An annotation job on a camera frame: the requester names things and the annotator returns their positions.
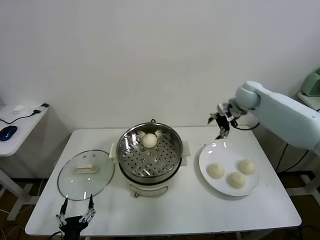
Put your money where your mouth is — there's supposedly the pale green appliance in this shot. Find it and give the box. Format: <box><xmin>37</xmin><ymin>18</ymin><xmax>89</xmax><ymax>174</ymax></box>
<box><xmin>301</xmin><ymin>67</ymin><xmax>320</xmax><ymax>97</ymax></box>

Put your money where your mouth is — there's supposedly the blue computer mouse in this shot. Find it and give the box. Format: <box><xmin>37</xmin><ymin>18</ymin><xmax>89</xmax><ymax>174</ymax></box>
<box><xmin>0</xmin><ymin>125</ymin><xmax>18</xmax><ymax>142</ymax></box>

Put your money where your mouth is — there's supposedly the white side table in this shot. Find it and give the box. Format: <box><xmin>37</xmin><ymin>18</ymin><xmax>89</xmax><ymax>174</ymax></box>
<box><xmin>0</xmin><ymin>103</ymin><xmax>51</xmax><ymax>221</ymax></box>

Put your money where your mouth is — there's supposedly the white steamed baozi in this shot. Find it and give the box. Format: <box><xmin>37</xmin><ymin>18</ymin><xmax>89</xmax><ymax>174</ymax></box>
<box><xmin>226</xmin><ymin>171</ymin><xmax>247</xmax><ymax>189</ymax></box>
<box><xmin>237</xmin><ymin>159</ymin><xmax>257</xmax><ymax>176</ymax></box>
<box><xmin>206</xmin><ymin>163</ymin><xmax>226</xmax><ymax>180</ymax></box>
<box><xmin>141</xmin><ymin>132</ymin><xmax>158</xmax><ymax>149</ymax></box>

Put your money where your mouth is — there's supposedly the white round plate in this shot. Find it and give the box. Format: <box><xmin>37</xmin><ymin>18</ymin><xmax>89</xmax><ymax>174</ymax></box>
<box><xmin>198</xmin><ymin>142</ymin><xmax>261</xmax><ymax>197</ymax></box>

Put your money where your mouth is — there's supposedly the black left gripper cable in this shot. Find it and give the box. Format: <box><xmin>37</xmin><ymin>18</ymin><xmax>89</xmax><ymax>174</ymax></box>
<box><xmin>48</xmin><ymin>230</ymin><xmax>66</xmax><ymax>240</ymax></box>

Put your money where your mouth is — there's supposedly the black cable with adapter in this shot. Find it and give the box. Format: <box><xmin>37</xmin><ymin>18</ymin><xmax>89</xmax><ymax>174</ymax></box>
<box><xmin>0</xmin><ymin>102</ymin><xmax>50</xmax><ymax>125</ymax></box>

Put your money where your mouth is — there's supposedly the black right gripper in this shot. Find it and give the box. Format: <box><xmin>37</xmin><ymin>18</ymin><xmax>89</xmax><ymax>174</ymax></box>
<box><xmin>207</xmin><ymin>104</ymin><xmax>245</xmax><ymax>141</ymax></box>

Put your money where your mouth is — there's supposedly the round glass lid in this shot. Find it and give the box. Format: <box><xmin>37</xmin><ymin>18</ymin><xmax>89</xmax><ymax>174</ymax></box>
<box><xmin>57</xmin><ymin>149</ymin><xmax>116</xmax><ymax>202</ymax></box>

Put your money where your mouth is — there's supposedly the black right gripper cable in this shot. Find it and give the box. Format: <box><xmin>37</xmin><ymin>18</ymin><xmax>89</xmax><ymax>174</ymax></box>
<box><xmin>232</xmin><ymin>119</ymin><xmax>261</xmax><ymax>131</ymax></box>

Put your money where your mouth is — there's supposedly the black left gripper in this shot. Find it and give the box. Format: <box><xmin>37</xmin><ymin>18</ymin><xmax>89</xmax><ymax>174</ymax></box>
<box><xmin>56</xmin><ymin>194</ymin><xmax>97</xmax><ymax>240</ymax></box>

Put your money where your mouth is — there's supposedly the crumpled white tissue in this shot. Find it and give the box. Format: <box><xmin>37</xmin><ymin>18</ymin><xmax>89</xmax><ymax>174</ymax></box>
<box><xmin>12</xmin><ymin>104</ymin><xmax>29</xmax><ymax>114</ymax></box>

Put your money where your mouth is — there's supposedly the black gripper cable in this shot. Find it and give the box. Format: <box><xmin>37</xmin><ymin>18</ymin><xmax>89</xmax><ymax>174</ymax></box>
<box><xmin>48</xmin><ymin>230</ymin><xmax>66</xmax><ymax>240</ymax></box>
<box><xmin>232</xmin><ymin>119</ymin><xmax>261</xmax><ymax>131</ymax></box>

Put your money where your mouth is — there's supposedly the stainless steel steamer basket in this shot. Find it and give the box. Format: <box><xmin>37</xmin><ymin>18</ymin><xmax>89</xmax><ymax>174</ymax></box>
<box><xmin>116</xmin><ymin>122</ymin><xmax>183</xmax><ymax>179</ymax></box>

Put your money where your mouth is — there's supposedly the cream electric cooker base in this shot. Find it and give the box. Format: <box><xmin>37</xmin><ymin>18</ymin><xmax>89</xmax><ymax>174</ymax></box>
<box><xmin>108</xmin><ymin>139</ymin><xmax>192</xmax><ymax>199</ymax></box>

